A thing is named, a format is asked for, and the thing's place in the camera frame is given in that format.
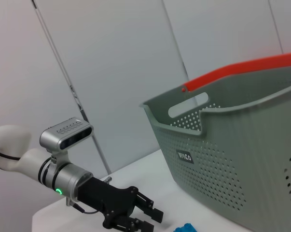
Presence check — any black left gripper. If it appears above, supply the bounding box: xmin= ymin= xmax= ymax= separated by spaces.
xmin=77 ymin=177 xmax=165 ymax=232

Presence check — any grey perforated plastic storage bin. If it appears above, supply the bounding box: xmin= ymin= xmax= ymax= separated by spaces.
xmin=139 ymin=65 xmax=291 ymax=232

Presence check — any blue square toy plate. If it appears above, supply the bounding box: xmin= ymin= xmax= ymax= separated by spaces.
xmin=173 ymin=222 xmax=199 ymax=232

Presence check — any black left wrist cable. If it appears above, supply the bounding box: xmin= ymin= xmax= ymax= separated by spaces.
xmin=65 ymin=196 xmax=102 ymax=215

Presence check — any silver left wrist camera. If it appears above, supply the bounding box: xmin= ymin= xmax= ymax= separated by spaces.
xmin=40 ymin=117 xmax=95 ymax=170

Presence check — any orange bin handle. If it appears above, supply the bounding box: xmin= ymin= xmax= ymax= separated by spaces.
xmin=182 ymin=51 xmax=291 ymax=93

